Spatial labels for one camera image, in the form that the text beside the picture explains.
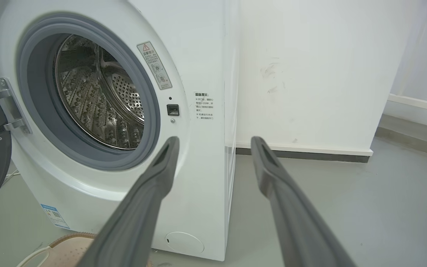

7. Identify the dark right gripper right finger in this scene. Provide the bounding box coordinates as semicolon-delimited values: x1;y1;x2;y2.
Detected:
251;136;357;267

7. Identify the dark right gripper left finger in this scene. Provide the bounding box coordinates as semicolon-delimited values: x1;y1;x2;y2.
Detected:
76;136;180;267

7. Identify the cream perforated laundry basket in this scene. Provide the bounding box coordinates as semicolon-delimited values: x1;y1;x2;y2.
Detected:
15;232;99;267

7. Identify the stainless steel washing machine drum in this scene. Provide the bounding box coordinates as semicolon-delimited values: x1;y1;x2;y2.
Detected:
53;34;145;151

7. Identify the round white filter cover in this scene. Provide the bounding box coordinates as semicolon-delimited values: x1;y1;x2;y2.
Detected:
165;231;205;255

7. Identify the blue energy label sticker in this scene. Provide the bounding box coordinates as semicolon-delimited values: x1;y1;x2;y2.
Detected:
40;203;70;230

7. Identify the grey warning sticker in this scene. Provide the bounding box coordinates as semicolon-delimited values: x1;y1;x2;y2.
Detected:
137;41;173;90

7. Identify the grey rubber door gasket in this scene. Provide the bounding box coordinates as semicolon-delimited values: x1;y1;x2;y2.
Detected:
15;15;161;171

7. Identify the metal door hinge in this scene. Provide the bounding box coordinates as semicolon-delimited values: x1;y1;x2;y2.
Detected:
0;77;32;135

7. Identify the white front-load washing machine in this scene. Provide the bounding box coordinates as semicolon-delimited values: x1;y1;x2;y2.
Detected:
0;0;241;262

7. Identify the white power cord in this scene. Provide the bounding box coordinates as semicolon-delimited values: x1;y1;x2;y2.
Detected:
3;169;19;186

